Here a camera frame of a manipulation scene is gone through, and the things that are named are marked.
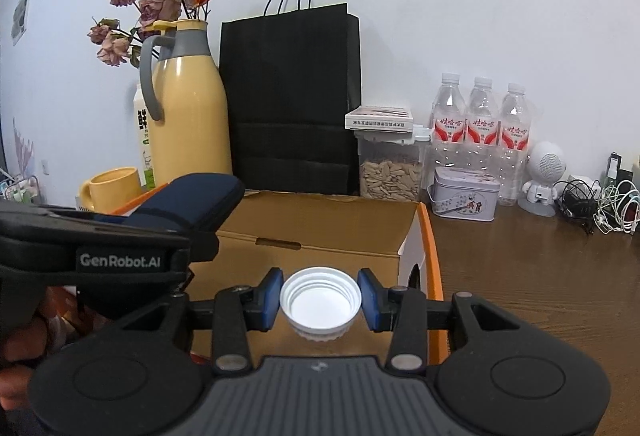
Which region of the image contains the white milk carton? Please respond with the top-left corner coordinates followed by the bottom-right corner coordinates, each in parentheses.
top-left (132, 84), bottom-right (157, 189)

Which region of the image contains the yellow thermos jug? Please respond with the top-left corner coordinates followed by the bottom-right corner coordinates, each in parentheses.
top-left (139, 19), bottom-right (233, 189)

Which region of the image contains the black cable tangle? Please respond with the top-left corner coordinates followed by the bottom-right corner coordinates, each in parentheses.
top-left (555, 177), bottom-right (606, 234)

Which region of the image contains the white jar lid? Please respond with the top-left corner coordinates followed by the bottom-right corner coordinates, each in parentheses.
top-left (280, 267), bottom-right (362, 342)

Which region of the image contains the person's left hand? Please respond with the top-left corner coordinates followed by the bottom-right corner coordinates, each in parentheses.
top-left (0, 286), bottom-right (108, 417)

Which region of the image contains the red cardboard box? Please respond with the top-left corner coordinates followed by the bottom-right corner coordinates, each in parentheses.
top-left (107, 185), bottom-right (445, 367)

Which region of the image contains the yellow mug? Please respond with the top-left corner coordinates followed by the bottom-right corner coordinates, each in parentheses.
top-left (80, 167), bottom-right (146, 212)

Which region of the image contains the white robot speaker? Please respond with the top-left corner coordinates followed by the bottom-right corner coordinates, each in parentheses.
top-left (517, 141), bottom-right (566, 217)

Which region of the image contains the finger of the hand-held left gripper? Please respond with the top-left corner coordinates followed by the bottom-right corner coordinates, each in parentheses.
top-left (187, 230), bottom-right (221, 267)

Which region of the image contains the navy blue zip case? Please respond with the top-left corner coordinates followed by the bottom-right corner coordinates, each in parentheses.
top-left (92, 173), bottom-right (246, 233)

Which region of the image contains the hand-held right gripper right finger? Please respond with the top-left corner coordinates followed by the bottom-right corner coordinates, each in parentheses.
top-left (357, 267), bottom-right (523, 371)

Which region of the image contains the purple flower wall sticker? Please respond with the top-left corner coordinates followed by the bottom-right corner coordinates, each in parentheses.
top-left (12, 116), bottom-right (36, 177)

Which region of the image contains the clear seed container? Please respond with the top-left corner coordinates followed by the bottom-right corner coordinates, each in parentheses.
top-left (352, 126), bottom-right (432, 202)

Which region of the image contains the wire rack with small items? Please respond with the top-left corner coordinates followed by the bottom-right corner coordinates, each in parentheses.
top-left (0, 169), bottom-right (41, 207)

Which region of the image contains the small wall picture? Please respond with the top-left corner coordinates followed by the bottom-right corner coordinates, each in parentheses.
top-left (11, 0), bottom-right (33, 46)

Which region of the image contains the pale tin box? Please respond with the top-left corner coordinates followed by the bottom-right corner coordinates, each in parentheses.
top-left (427, 166), bottom-right (501, 222)

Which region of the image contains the black paper bag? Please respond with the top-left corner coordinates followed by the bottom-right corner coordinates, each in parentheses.
top-left (219, 0), bottom-right (362, 196)

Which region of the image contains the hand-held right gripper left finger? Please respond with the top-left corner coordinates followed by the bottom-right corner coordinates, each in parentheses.
top-left (107, 267), bottom-right (285, 374)

